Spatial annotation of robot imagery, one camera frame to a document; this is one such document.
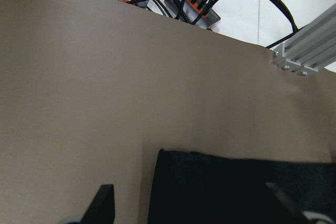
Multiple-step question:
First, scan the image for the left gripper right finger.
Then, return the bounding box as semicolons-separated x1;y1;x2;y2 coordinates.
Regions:
265;182;335;223

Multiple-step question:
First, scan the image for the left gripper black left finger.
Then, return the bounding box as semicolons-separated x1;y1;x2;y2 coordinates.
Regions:
60;184;116;224

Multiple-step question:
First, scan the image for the black printed t-shirt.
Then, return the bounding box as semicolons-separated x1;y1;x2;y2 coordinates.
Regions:
148;150;335;223

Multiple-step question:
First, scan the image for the aluminium frame post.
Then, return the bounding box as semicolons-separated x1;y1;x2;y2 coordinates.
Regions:
272;5;335;77

